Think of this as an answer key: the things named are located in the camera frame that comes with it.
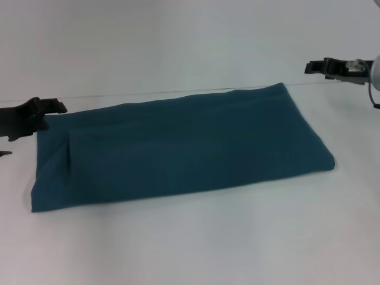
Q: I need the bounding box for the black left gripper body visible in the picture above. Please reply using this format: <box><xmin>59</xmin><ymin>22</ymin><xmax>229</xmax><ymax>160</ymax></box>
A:
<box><xmin>0</xmin><ymin>97</ymin><xmax>48</xmax><ymax>143</ymax></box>

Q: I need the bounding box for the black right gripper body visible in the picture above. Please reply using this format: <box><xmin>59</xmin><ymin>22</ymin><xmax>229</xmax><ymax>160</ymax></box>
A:
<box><xmin>324</xmin><ymin>57</ymin><xmax>376</xmax><ymax>87</ymax></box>

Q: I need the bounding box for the teal blue t-shirt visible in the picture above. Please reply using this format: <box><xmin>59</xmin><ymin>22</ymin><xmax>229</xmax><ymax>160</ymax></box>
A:
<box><xmin>30</xmin><ymin>82</ymin><xmax>337</xmax><ymax>214</ymax></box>

